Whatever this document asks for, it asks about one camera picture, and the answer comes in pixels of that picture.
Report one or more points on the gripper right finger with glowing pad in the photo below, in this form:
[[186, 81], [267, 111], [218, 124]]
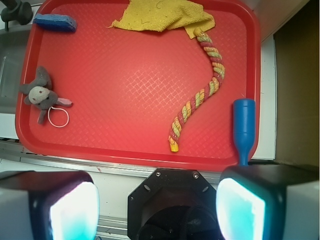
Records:
[[269, 202]]

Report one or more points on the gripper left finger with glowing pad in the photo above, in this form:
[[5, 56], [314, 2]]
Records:
[[48, 205]]

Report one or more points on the grey plush mouse toy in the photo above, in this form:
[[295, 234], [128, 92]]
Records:
[[40, 94]]

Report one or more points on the red plastic tray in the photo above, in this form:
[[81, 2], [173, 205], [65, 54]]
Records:
[[127, 87]]

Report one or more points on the blue sponge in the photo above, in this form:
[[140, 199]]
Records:
[[55, 22]]

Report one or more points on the black knob fixture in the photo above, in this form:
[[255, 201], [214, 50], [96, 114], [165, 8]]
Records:
[[16, 10]]

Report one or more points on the yellow cloth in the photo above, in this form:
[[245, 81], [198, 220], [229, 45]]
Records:
[[161, 15]]

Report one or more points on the blue plastic handle tool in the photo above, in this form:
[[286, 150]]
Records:
[[244, 128]]

